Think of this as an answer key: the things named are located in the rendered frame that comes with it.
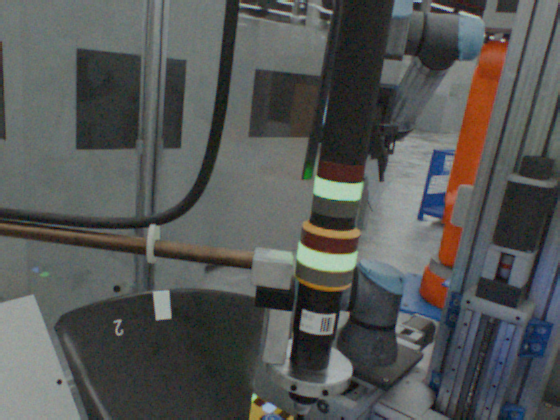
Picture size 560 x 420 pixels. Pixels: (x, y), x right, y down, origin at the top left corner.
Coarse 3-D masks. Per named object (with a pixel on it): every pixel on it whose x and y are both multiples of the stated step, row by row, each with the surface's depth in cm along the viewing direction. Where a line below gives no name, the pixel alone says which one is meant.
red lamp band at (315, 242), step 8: (304, 232) 38; (304, 240) 38; (312, 240) 38; (320, 240) 37; (328, 240) 37; (336, 240) 37; (344, 240) 37; (352, 240) 37; (312, 248) 38; (320, 248) 38; (328, 248) 37; (336, 248) 37; (344, 248) 37; (352, 248) 38
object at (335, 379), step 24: (264, 264) 39; (288, 264) 39; (264, 288) 39; (288, 288) 39; (288, 312) 40; (288, 336) 41; (264, 360) 41; (288, 360) 42; (336, 360) 43; (288, 384) 40; (312, 384) 39; (336, 384) 40
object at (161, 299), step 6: (156, 294) 57; (162, 294) 57; (168, 294) 57; (156, 300) 56; (162, 300) 56; (168, 300) 57; (156, 306) 56; (162, 306) 56; (168, 306) 56; (156, 312) 56; (162, 312) 56; (168, 312) 56; (156, 318) 56; (162, 318) 56; (168, 318) 56
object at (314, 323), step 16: (304, 288) 40; (304, 304) 40; (320, 304) 39; (336, 304) 39; (304, 320) 40; (320, 320) 40; (336, 320) 40; (304, 336) 40; (320, 336) 40; (304, 352) 41; (320, 352) 41; (304, 368) 41; (320, 368) 41; (304, 400) 42
